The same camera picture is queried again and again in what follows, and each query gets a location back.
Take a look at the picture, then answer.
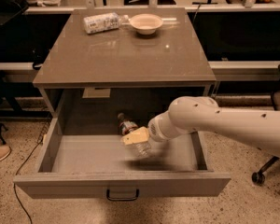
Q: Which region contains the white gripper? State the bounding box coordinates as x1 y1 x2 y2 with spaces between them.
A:
121 111 196 145

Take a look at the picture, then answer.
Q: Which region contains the clear plastic water bottle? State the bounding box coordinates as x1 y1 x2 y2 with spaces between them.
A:
118 113 151 158

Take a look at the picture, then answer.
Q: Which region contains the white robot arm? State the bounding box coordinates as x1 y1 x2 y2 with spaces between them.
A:
122 96 280 158

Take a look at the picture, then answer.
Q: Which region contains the grey cabinet with glass top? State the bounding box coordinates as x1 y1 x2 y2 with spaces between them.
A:
34 7 216 111

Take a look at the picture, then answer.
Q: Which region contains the open grey top drawer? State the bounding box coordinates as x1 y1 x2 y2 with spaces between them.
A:
13 89 231 200

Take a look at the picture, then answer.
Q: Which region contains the white labelled plastic bottle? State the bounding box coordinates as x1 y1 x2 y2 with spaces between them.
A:
82 12 129 35

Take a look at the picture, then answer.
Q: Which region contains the white paper bowl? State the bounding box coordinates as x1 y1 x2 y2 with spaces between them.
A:
129 14 163 35

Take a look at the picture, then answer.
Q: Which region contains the black office chair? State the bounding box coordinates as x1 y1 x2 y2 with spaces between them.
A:
251 64 280 186

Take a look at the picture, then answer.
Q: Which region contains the black drawer handle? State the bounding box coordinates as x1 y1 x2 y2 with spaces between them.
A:
105 189 140 202

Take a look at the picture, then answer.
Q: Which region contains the black floor cable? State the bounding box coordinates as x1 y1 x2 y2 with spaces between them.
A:
13 109 52 224

